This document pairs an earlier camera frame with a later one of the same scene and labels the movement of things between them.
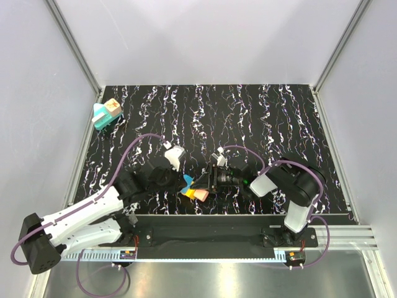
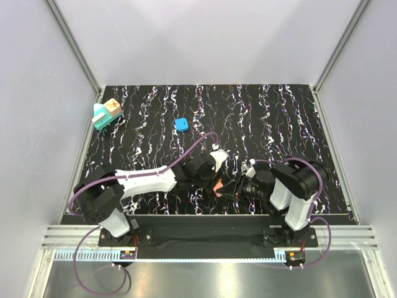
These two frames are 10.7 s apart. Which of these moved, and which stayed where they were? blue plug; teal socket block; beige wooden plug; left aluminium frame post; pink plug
Moved: blue plug; pink plug
Stayed: teal socket block; left aluminium frame post; beige wooden plug
